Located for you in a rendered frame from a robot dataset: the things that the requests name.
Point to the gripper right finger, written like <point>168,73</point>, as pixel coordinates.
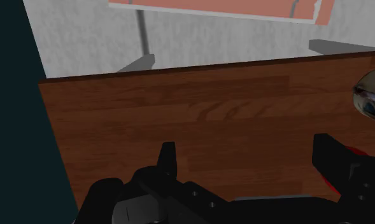
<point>361,176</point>

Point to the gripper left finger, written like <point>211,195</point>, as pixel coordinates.
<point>167,161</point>

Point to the shiny silver round object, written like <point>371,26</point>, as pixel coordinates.
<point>372,93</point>

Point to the salmon top table grey legs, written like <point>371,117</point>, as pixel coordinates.
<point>205,6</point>

